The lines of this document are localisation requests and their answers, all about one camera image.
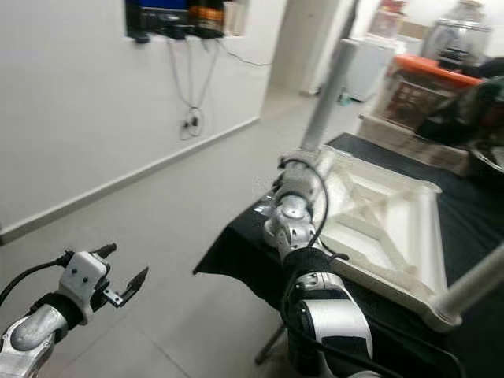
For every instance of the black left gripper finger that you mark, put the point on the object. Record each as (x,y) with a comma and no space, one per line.
(135,287)
(105,250)

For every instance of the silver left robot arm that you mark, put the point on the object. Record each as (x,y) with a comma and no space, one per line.
(35,342)

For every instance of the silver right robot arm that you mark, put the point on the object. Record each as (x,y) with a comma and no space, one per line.
(335,331)

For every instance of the white plastic children table top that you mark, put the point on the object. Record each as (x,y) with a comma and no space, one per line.
(378,228)

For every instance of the black tablecloth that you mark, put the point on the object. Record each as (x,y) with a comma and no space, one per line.
(236,264)

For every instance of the beige cloth covered table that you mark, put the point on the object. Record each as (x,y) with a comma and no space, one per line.
(398,142)

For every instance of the white chest appliance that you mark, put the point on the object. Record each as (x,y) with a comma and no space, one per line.
(370,67)

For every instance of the orange lid storage box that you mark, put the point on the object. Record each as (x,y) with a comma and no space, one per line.
(405,94)

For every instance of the dark metal basin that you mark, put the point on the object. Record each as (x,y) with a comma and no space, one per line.
(488,161)

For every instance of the grey appliance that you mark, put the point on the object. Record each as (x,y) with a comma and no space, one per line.
(457,35)

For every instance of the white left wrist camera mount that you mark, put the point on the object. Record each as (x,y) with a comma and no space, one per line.
(83,279)

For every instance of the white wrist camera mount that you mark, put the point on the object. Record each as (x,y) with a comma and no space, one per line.
(299,177)
(83,279)

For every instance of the black folding table frame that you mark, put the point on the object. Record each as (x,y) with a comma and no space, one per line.
(268,345)

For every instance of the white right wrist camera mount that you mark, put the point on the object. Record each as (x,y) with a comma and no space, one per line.
(299,177)

